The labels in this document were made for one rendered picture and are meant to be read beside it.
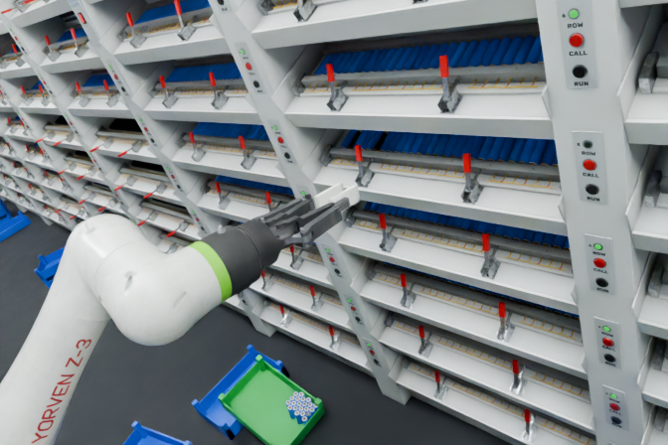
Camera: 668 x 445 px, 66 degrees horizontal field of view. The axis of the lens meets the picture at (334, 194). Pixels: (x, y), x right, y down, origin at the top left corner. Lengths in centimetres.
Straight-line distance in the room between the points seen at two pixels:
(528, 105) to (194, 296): 56
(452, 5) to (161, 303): 57
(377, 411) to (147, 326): 126
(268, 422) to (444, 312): 84
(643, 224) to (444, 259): 44
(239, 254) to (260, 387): 130
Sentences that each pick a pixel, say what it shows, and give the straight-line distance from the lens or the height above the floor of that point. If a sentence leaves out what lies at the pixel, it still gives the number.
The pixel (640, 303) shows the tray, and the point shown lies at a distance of 102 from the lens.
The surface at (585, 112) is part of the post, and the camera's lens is 80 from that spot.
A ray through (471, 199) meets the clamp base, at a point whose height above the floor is 89.
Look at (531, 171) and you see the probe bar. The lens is 97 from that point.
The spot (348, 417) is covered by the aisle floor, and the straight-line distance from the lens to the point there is 186.
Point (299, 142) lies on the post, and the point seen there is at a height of 98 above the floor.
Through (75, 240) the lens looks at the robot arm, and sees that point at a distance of 78.
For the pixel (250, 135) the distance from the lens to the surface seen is 154.
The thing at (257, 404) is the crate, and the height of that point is 6.
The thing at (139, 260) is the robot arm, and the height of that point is 113.
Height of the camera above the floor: 143
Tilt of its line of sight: 29 degrees down
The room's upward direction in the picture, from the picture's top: 22 degrees counter-clockwise
